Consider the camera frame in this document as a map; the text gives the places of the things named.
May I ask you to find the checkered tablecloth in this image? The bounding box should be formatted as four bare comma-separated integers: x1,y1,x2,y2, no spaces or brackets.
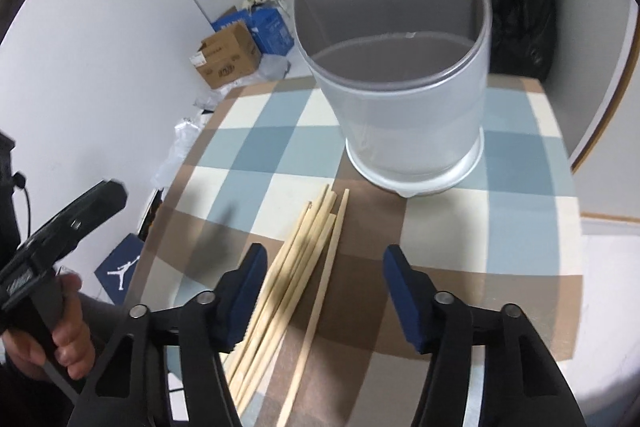
126,75,582,426

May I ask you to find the navy jordan logo box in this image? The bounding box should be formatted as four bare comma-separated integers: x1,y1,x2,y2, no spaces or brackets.
94,234,144,306

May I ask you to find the brown cardboard box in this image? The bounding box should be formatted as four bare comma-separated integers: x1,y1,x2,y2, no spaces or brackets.
190,22,262,89

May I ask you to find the blue cardboard box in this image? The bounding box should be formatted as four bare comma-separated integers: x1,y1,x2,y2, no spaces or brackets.
212,8,294,56

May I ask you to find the translucent grey utensil holder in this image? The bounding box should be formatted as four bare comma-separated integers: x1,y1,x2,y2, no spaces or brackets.
293,0,492,198

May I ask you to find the white plastic bag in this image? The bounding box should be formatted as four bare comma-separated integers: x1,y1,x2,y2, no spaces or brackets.
152,110,213,191

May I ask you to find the person's left hand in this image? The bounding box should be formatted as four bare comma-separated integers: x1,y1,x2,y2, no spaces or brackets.
2,273,96,381

